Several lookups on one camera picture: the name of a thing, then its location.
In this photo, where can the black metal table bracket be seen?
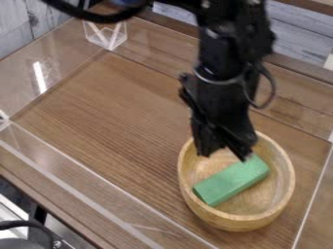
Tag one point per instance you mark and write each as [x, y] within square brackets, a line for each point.
[43, 235]

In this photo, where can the green rectangular block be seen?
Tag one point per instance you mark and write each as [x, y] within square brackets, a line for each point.
[232, 181]

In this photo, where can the brown wooden bowl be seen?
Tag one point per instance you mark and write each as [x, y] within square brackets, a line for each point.
[237, 195]

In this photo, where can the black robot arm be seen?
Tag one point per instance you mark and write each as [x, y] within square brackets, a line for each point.
[234, 36]

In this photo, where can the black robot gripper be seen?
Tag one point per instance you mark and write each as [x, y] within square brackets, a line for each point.
[220, 102]

